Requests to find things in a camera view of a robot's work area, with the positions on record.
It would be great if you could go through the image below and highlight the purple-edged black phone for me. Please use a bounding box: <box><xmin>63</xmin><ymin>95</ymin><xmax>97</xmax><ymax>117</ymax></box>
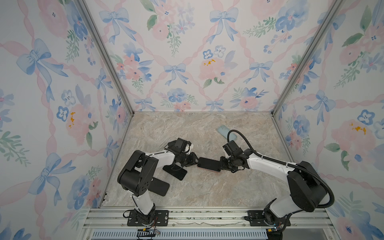
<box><xmin>197</xmin><ymin>158</ymin><xmax>221</xmax><ymax>171</ymax></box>

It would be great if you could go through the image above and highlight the pink phone case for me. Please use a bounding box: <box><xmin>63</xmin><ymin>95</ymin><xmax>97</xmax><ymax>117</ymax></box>
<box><xmin>197</xmin><ymin>166</ymin><xmax>221</xmax><ymax>173</ymax></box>

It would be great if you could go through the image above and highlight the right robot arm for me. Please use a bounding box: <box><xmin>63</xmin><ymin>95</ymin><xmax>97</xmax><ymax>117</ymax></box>
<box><xmin>220</xmin><ymin>149</ymin><xmax>335</xmax><ymax>226</ymax></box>

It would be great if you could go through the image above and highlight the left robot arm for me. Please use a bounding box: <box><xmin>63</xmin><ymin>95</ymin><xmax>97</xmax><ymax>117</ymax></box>
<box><xmin>117</xmin><ymin>150</ymin><xmax>199</xmax><ymax>217</ymax></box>

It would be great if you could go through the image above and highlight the white-edged black phone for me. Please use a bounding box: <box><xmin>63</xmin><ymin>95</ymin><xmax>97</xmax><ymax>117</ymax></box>
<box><xmin>163</xmin><ymin>164</ymin><xmax>188</xmax><ymax>181</ymax></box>

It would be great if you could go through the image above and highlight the mint green phone case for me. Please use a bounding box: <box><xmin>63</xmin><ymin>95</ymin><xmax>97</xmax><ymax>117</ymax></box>
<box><xmin>217</xmin><ymin>125</ymin><xmax>237</xmax><ymax>141</ymax></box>

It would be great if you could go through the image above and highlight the black phone case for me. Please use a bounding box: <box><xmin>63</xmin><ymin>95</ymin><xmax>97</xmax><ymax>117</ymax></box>
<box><xmin>149</xmin><ymin>178</ymin><xmax>170</xmax><ymax>197</ymax></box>

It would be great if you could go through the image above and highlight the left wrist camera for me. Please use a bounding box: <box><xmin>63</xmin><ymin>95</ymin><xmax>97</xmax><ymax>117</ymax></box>
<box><xmin>173</xmin><ymin>138</ymin><xmax>194</xmax><ymax>154</ymax></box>

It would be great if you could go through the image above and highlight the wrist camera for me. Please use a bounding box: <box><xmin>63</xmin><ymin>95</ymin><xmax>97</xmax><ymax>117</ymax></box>
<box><xmin>173</xmin><ymin>138</ymin><xmax>194</xmax><ymax>154</ymax></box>
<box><xmin>223</xmin><ymin>141</ymin><xmax>243</xmax><ymax>157</ymax></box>

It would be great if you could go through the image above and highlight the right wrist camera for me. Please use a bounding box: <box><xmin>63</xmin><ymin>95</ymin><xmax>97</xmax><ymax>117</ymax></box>
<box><xmin>223</xmin><ymin>141</ymin><xmax>243</xmax><ymax>157</ymax></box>

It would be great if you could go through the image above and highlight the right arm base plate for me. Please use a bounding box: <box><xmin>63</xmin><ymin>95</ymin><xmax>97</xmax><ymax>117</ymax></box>
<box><xmin>244</xmin><ymin>210</ymin><xmax>291</xmax><ymax>228</ymax></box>

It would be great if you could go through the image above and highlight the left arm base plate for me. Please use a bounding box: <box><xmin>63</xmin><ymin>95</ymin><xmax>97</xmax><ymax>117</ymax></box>
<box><xmin>123</xmin><ymin>210</ymin><xmax>169</xmax><ymax>227</ymax></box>

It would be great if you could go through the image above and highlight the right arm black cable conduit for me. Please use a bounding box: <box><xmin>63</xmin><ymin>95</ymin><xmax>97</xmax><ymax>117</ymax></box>
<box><xmin>226</xmin><ymin>129</ymin><xmax>335</xmax><ymax>209</ymax></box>

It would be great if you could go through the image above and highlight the aluminium front rail frame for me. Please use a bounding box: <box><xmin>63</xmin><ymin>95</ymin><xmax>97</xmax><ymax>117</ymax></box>
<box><xmin>78</xmin><ymin>207</ymin><xmax>340</xmax><ymax>240</ymax></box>

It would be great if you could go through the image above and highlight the left corner aluminium post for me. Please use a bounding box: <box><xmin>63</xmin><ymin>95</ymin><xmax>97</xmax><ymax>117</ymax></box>
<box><xmin>74</xmin><ymin>0</ymin><xmax>134</xmax><ymax>117</ymax></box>

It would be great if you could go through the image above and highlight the corner aluminium post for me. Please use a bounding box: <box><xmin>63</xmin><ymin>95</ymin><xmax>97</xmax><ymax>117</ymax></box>
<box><xmin>271</xmin><ymin>0</ymin><xmax>344</xmax><ymax>117</ymax></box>
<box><xmin>74</xmin><ymin>0</ymin><xmax>134</xmax><ymax>117</ymax></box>

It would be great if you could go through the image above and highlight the right corner aluminium post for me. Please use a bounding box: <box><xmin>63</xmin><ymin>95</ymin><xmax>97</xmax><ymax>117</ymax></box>
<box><xmin>271</xmin><ymin>0</ymin><xmax>344</xmax><ymax>117</ymax></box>

